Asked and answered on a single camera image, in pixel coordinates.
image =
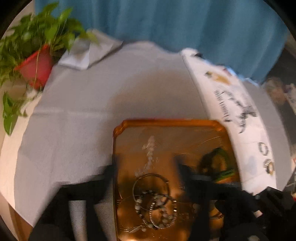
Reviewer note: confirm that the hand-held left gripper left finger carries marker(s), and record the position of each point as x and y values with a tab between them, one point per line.
108	173

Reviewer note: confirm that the copper tray with pink rim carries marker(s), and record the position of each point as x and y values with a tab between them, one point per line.
143	148

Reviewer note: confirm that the white printed table runner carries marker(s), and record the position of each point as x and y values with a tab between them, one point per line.
231	99

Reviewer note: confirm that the blue curtain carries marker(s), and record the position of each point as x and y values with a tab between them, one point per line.
161	23

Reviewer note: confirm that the silver bangle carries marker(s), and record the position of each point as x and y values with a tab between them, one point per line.
134	185

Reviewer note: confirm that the pale folded cloth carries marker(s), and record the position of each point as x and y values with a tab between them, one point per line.
87	55

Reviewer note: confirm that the dark printed board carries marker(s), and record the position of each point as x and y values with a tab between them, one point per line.
285	120

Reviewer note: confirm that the green plant in red pot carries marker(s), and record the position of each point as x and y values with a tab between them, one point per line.
34	67

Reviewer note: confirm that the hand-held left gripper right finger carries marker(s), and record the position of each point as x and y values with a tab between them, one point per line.
185	173

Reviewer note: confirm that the grey tablecloth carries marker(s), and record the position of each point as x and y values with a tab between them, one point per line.
81	115

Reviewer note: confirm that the green square watch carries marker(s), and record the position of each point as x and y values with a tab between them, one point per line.
217	162

